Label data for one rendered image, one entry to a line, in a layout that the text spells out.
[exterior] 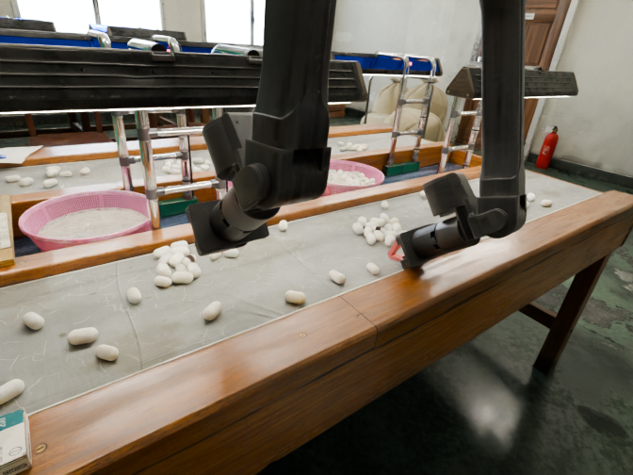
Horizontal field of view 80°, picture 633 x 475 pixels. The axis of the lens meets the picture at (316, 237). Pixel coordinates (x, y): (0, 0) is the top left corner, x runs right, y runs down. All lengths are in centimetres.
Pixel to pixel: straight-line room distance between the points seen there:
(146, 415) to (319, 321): 26
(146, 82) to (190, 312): 35
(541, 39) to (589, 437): 443
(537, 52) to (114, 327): 519
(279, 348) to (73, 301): 36
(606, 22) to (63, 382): 524
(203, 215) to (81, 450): 28
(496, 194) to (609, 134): 462
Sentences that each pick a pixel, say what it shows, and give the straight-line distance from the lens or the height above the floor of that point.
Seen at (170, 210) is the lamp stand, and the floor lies 69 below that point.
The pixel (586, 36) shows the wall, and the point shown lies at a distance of 533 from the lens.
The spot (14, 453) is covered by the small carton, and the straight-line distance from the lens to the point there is 49.
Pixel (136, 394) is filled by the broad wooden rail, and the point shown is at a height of 76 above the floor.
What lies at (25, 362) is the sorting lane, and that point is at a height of 74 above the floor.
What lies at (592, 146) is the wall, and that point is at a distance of 527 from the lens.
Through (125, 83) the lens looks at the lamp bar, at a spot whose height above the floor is 107.
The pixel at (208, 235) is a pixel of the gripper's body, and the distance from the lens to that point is 52.
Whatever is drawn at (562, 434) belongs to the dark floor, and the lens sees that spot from 171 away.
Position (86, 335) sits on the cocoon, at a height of 76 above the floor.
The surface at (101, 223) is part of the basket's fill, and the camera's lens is 99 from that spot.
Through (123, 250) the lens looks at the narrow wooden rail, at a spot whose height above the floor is 76.
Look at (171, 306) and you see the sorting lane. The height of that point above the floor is 74.
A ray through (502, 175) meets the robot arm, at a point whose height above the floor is 99.
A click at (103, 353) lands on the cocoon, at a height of 75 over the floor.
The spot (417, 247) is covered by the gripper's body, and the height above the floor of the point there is 82.
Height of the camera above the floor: 114
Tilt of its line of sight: 27 degrees down
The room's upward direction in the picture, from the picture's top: 5 degrees clockwise
